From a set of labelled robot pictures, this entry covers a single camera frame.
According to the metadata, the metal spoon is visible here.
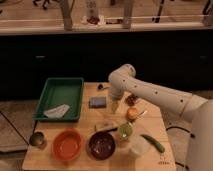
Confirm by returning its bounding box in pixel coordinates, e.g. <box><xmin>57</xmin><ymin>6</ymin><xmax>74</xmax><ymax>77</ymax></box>
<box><xmin>129</xmin><ymin>110</ymin><xmax>147</xmax><ymax>123</ymax></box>

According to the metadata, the orange round fruit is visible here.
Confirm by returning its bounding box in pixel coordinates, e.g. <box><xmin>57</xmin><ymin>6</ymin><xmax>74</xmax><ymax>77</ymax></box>
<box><xmin>126</xmin><ymin>107</ymin><xmax>139</xmax><ymax>120</ymax></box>

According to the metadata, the white cup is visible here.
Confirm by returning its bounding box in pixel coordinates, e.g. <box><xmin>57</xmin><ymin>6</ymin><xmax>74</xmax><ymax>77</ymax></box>
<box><xmin>129</xmin><ymin>135</ymin><xmax>150</xmax><ymax>158</ymax></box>

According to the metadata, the dark red dried item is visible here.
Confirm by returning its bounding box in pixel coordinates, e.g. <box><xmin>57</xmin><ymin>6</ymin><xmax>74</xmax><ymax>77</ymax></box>
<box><xmin>125</xmin><ymin>94</ymin><xmax>138</xmax><ymax>106</ymax></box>

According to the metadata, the black cable right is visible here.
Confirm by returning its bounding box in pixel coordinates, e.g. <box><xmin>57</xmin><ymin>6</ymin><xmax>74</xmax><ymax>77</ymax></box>
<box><xmin>165</xmin><ymin>125</ymin><xmax>188</xmax><ymax>171</ymax></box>

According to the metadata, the black cable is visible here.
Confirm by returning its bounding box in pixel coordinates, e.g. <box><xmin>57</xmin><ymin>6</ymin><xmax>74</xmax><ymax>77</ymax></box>
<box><xmin>165</xmin><ymin>125</ymin><xmax>188</xmax><ymax>171</ymax></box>
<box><xmin>0</xmin><ymin>111</ymin><xmax>30</xmax><ymax>147</ymax></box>

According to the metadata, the knife with pale handle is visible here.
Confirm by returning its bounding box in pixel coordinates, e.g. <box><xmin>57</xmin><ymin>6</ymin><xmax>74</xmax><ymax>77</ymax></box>
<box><xmin>95</xmin><ymin>123</ymin><xmax>117</xmax><ymax>132</ymax></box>

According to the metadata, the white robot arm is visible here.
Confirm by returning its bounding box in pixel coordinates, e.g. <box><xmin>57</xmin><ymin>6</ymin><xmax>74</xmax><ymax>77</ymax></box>
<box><xmin>108</xmin><ymin>64</ymin><xmax>213</xmax><ymax>171</ymax></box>

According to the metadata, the red orange bowl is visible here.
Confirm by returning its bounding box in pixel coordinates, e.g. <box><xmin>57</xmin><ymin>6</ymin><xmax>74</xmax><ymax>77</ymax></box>
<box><xmin>51</xmin><ymin>129</ymin><xmax>82</xmax><ymax>162</ymax></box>

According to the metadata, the dark purple bowl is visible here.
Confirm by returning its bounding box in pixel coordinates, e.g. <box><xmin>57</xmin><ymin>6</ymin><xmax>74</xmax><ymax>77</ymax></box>
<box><xmin>88</xmin><ymin>132</ymin><xmax>116</xmax><ymax>160</ymax></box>

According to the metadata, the blue sponge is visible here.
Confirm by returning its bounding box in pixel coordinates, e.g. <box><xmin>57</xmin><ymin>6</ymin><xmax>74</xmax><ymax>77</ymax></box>
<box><xmin>89</xmin><ymin>97</ymin><xmax>106</xmax><ymax>108</ymax></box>

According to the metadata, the white crumpled cloth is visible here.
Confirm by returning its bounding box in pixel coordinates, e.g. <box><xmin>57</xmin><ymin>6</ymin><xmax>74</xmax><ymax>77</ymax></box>
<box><xmin>44</xmin><ymin>104</ymin><xmax>70</xmax><ymax>118</ymax></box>

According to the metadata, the black cable left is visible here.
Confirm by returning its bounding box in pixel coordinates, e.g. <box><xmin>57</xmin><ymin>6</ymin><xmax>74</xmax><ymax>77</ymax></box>
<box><xmin>0</xmin><ymin>111</ymin><xmax>30</xmax><ymax>147</ymax></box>

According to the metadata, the small metal cup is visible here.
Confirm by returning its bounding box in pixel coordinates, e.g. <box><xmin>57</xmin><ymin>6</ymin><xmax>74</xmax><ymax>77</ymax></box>
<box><xmin>29</xmin><ymin>132</ymin><xmax>46</xmax><ymax>149</ymax></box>

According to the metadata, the green plastic tray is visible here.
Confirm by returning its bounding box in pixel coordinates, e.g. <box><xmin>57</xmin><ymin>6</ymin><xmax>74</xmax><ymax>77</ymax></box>
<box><xmin>33</xmin><ymin>78</ymin><xmax>84</xmax><ymax>122</ymax></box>

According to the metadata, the green cup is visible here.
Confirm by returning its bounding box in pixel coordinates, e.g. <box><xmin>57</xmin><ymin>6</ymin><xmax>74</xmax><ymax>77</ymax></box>
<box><xmin>118</xmin><ymin>123</ymin><xmax>133</xmax><ymax>140</ymax></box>

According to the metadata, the green chili pepper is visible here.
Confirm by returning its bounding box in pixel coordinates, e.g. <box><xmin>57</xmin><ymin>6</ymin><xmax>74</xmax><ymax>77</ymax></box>
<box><xmin>141</xmin><ymin>134</ymin><xmax>165</xmax><ymax>153</ymax></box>

